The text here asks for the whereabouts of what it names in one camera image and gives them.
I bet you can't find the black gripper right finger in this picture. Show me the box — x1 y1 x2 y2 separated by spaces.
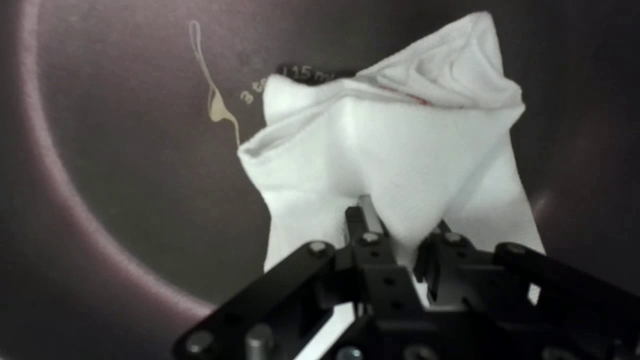
414 221 640 360

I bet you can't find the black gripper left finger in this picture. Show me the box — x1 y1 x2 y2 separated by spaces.
172 195 422 360

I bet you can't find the white towel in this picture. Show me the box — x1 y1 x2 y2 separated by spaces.
238 11 544 265

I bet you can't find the black frying pan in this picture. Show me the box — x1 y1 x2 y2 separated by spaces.
0 0 640 360

